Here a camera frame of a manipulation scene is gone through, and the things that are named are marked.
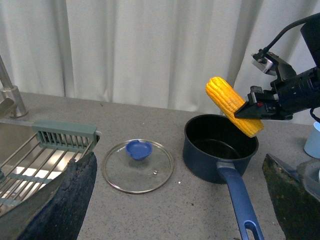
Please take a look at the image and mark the white curtain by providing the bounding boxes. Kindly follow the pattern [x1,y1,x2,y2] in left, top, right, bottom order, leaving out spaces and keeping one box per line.
[0,0,320,114]

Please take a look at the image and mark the steel faucet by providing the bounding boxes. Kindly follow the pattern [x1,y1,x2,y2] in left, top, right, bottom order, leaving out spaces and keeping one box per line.
[0,57,28,119]

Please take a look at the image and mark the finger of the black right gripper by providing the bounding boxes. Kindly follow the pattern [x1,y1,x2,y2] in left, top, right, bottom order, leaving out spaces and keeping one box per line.
[262,154,320,240]

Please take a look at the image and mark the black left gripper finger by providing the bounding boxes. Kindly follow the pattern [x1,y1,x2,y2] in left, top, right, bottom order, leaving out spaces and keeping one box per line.
[0,152,98,240]

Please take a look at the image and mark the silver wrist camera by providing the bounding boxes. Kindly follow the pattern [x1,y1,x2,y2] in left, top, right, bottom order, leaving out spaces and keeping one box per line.
[251,53,276,76]

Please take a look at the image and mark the steel sink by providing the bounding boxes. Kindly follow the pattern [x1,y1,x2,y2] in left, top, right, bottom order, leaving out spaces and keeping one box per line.
[0,118,101,218]

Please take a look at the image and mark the glass lid blue knob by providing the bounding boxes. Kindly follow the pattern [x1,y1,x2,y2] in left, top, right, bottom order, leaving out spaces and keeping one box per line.
[102,138,175,195]

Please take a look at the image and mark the black cable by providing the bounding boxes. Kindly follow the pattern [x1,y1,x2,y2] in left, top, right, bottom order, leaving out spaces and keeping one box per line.
[262,12,320,55]

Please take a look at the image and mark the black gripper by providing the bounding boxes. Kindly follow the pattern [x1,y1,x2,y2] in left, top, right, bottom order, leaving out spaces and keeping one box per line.
[234,56,320,121]

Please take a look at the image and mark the yellow corn cob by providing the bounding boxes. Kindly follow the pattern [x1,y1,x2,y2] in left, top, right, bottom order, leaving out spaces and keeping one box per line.
[205,76,264,138]

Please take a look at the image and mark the dark blue saucepan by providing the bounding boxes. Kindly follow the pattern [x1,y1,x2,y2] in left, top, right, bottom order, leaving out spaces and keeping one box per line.
[182,114,264,240]

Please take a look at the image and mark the green steel drying rack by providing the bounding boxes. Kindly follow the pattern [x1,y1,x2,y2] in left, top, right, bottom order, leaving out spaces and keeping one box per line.
[0,119,103,208]

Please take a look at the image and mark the light blue cup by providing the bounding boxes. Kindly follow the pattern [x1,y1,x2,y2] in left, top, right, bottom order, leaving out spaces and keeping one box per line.
[304,122,320,159]

